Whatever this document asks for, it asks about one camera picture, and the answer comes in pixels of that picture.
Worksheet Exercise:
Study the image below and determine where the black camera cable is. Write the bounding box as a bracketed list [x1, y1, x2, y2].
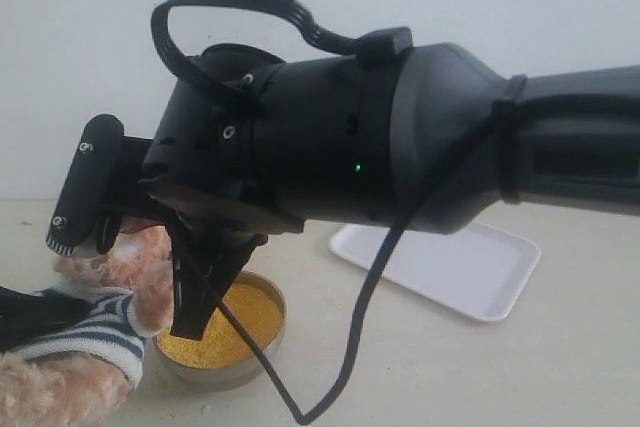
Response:
[150, 0, 531, 426]

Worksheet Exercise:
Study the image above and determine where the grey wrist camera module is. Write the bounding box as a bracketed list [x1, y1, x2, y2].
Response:
[46, 114, 124, 258]

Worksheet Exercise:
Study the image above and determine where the steel bowl of yellow millet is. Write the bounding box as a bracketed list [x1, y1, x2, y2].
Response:
[154, 271, 287, 391]

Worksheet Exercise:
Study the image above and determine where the tan teddy bear striped sweater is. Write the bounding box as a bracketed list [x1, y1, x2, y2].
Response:
[1, 226, 174, 426]

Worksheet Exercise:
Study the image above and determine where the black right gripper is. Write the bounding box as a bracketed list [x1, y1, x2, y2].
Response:
[139, 44, 281, 341]

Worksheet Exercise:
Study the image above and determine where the white rectangular plastic tray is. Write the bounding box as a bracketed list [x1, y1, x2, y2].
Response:
[328, 219, 543, 323]

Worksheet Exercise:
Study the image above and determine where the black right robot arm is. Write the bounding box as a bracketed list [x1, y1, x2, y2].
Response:
[141, 43, 639, 339]

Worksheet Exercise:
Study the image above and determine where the dark brown wooden spoon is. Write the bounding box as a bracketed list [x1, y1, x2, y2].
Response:
[138, 182, 305, 235]

